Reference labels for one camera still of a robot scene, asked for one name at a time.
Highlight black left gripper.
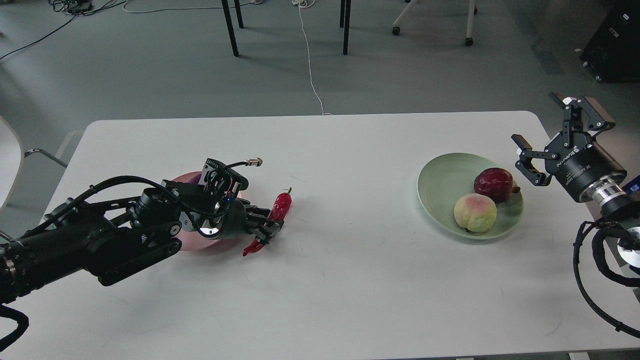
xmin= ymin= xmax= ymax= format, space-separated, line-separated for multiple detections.
xmin=198 ymin=198 xmax=285 ymax=245

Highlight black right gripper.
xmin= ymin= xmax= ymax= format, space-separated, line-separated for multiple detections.
xmin=510 ymin=92 xmax=627 ymax=203

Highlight red chili pepper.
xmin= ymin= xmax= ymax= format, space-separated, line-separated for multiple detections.
xmin=242 ymin=187 xmax=293 ymax=256

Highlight red pomegranate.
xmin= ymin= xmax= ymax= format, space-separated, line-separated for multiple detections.
xmin=473 ymin=167 xmax=521 ymax=204

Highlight green pink peach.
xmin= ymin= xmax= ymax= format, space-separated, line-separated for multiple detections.
xmin=454 ymin=193 xmax=498 ymax=233

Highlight purple eggplant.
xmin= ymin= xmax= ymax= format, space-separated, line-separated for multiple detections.
xmin=173 ymin=178 xmax=205 ymax=196

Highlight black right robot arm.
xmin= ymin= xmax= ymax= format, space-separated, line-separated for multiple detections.
xmin=511 ymin=92 xmax=640 ymax=338

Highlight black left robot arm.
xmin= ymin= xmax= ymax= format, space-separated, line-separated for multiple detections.
xmin=0 ymin=158 xmax=292 ymax=350

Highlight pink plate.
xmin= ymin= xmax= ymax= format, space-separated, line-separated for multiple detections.
xmin=173 ymin=171 xmax=222 ymax=252

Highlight black equipment case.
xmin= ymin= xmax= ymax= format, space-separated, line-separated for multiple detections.
xmin=580 ymin=0 xmax=640 ymax=83

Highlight light green plate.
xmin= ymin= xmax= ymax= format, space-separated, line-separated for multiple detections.
xmin=417 ymin=152 xmax=524 ymax=245

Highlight white rolling chair base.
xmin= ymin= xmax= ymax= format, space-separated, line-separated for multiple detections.
xmin=390 ymin=0 xmax=478 ymax=47

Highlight black table leg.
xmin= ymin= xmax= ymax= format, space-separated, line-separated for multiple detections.
xmin=233 ymin=0 xmax=244 ymax=29
xmin=339 ymin=0 xmax=346 ymax=28
xmin=342 ymin=0 xmax=352 ymax=56
xmin=221 ymin=0 xmax=240 ymax=58

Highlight black table leg rear left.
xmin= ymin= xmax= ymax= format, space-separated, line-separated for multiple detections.
xmin=233 ymin=0 xmax=244 ymax=29

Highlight black table leg rear right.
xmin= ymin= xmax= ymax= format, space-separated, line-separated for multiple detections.
xmin=339 ymin=0 xmax=346 ymax=28

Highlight white chair at left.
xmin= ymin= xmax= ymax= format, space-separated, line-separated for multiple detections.
xmin=0 ymin=117 xmax=68 ymax=217

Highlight white floor cable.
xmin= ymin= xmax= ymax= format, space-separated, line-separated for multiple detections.
xmin=292 ymin=0 xmax=333 ymax=116

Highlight black floor cables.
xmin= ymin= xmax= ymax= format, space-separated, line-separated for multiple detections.
xmin=0 ymin=0 xmax=126 ymax=61

